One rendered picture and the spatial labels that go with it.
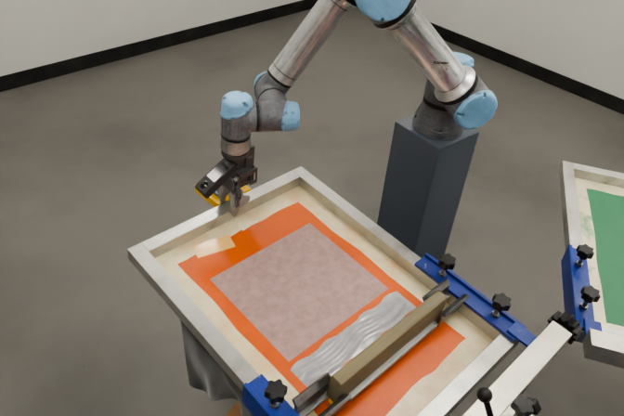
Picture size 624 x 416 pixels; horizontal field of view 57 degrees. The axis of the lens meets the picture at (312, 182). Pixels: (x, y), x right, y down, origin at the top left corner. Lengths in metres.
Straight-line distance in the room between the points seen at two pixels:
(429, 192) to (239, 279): 0.64
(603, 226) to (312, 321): 1.02
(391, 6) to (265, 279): 0.72
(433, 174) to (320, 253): 0.42
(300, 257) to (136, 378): 1.21
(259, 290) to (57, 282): 1.68
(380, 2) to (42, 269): 2.25
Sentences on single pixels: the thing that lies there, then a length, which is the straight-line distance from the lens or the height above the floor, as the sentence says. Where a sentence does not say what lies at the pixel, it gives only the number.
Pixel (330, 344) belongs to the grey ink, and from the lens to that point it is 1.35.
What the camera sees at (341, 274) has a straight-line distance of 1.50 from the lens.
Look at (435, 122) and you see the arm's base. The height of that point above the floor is 1.25.
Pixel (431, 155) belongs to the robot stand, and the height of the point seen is 1.17.
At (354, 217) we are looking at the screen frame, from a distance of 1.61.
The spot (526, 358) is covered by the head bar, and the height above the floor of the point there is 1.06.
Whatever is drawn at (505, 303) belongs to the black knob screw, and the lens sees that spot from 1.43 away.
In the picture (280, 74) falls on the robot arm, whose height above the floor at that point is 1.41.
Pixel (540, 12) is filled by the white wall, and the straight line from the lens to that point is 5.15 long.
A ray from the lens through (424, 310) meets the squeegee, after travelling 1.34.
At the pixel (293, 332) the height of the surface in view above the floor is 0.99.
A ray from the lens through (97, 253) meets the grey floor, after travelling 3.07.
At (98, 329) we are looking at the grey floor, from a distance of 2.74.
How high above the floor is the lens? 2.07
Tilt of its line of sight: 37 degrees down
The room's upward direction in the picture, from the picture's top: 5 degrees clockwise
